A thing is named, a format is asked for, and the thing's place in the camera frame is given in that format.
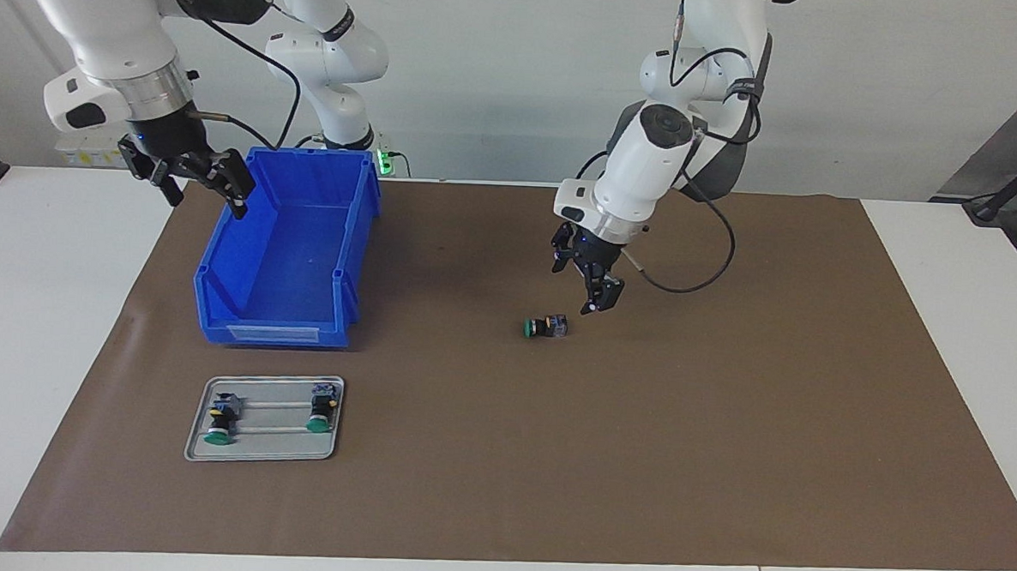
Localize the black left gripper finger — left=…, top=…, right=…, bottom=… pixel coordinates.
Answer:
left=579, top=267, right=627, bottom=320
left=550, top=234, right=579, bottom=277

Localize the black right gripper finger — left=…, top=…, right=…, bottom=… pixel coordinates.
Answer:
left=116, top=135, right=188, bottom=209
left=194, top=146, right=260, bottom=222

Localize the green push button switch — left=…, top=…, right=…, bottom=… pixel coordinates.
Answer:
left=203, top=393, right=243, bottom=447
left=521, top=313, right=571, bottom=341
left=305, top=382, right=339, bottom=435

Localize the blue plastic storage bin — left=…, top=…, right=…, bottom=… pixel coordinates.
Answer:
left=190, top=143, right=385, bottom=352

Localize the brown table mat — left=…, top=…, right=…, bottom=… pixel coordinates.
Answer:
left=0, top=161, right=1017, bottom=571

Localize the silver metal tray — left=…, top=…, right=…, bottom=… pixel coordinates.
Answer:
left=184, top=370, right=346, bottom=469

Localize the black stand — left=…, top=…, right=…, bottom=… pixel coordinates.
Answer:
left=962, top=132, right=1017, bottom=228

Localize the white wall socket box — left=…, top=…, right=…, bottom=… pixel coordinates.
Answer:
left=54, top=122, right=153, bottom=171

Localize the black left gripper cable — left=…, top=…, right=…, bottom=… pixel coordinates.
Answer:
left=620, top=0, right=771, bottom=299

